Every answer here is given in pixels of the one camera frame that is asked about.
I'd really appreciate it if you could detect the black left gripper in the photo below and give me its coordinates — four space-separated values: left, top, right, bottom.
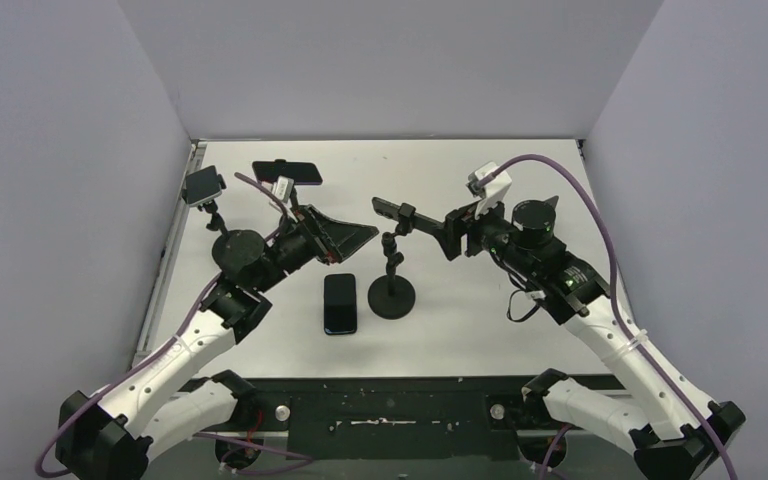
253 204 378 294

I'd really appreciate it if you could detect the black smartphone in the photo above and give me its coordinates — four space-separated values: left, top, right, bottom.
371 197 450 241
323 273 358 336

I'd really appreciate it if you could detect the black round-base stand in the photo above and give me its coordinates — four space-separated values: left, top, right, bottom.
367 224 416 320
286 186 299 210
197 200 229 238

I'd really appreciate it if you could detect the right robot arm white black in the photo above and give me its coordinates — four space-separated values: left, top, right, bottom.
425 197 746 479

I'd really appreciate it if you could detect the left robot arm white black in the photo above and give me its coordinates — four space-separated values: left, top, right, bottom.
53 205 379 479

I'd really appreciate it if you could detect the grey smartphone on left stand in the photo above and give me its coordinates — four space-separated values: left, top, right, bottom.
181 165 227 207

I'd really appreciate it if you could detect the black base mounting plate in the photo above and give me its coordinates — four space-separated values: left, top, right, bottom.
188 376 581 465

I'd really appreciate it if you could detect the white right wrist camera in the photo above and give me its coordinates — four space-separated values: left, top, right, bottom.
467 162 512 219

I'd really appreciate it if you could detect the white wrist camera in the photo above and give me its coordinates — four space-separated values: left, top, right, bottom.
467 162 512 219
271 176 295 207

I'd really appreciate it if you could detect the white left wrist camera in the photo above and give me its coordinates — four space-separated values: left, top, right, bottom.
271 176 295 207

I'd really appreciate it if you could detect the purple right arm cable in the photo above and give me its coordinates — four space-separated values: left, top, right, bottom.
476 153 740 480

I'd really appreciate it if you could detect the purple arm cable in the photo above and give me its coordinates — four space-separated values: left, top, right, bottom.
476 153 740 480
34 172 316 480

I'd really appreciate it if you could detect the aluminium table frame rail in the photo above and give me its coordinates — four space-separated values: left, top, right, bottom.
131 139 208 367

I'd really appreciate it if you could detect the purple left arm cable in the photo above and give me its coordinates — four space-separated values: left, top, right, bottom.
34 172 316 480

